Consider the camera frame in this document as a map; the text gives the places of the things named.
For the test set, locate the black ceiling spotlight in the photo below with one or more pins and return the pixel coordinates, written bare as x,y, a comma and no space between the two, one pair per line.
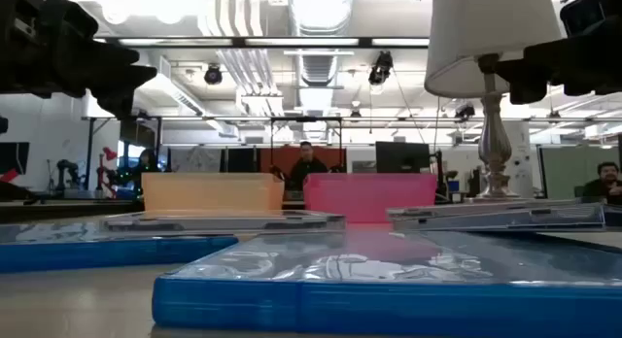
465,111
213,75
380,68

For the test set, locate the silver table lamp white shade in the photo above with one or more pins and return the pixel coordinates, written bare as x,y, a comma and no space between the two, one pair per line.
481,32

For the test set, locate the person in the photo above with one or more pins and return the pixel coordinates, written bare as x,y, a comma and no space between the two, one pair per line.
605,182
306,168
145,168

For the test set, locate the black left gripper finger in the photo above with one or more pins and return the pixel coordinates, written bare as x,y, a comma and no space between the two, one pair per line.
121,83
116,56

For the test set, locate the black wall screen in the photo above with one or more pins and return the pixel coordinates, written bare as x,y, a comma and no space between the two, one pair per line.
13,158

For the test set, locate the black computer monitor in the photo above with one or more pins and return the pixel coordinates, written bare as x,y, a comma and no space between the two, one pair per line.
402,157

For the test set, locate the silver ceiling air duct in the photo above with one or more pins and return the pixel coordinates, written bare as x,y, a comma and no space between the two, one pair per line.
321,10

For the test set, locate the green partition panel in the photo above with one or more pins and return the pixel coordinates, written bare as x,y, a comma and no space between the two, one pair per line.
566,170

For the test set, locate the translucent orange plastic bin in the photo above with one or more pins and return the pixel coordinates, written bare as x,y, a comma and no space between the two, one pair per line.
211,192

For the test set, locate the blue plastic disc case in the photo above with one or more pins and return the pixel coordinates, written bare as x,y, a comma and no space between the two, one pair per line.
389,304
97,255

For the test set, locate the orange partition board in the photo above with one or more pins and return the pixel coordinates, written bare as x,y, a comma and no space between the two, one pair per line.
274,159

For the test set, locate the clear jewel case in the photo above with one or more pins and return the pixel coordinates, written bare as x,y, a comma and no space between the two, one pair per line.
525,222
486,208
218,222

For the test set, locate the black background robot arm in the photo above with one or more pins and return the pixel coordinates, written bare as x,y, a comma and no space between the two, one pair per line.
68,170

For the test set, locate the translucent pink plastic bin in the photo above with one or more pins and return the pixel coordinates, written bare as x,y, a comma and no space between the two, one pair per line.
369,197

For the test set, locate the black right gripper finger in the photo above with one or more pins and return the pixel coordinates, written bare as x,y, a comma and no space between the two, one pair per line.
529,80
546,51

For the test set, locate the red desk lamp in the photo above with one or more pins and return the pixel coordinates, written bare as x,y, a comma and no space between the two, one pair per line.
108,156

